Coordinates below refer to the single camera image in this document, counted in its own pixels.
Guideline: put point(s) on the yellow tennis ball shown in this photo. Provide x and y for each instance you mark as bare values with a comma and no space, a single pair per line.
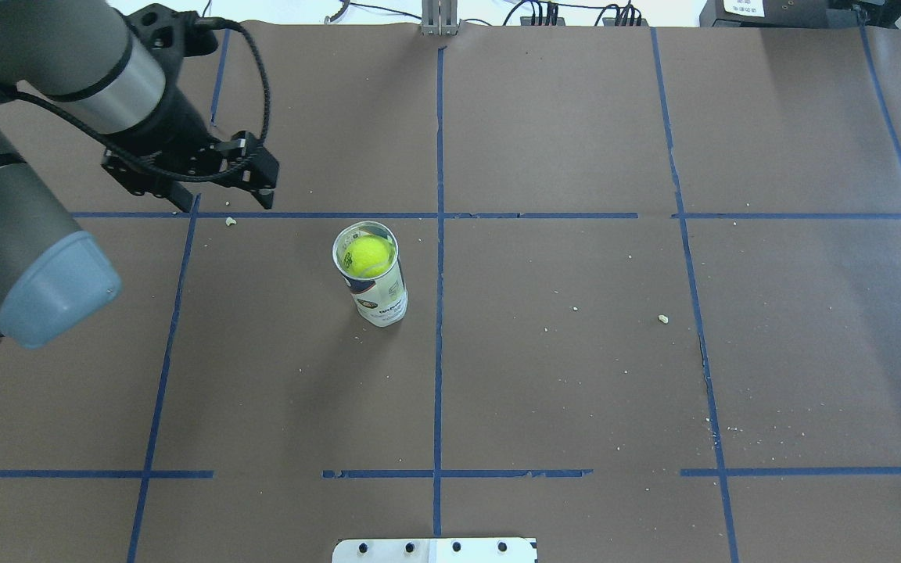
367,257

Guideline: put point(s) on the aluminium camera post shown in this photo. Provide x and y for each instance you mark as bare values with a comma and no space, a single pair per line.
439,18

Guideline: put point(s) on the clear tennis ball can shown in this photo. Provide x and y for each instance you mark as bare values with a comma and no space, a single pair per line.
381,301

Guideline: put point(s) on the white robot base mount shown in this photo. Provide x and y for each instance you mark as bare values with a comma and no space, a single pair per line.
467,549

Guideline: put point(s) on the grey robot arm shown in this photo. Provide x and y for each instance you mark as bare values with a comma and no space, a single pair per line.
74,72

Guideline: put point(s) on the black box with label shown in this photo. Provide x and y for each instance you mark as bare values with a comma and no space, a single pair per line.
776,14

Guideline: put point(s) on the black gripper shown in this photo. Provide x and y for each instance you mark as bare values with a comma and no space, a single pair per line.
172,123

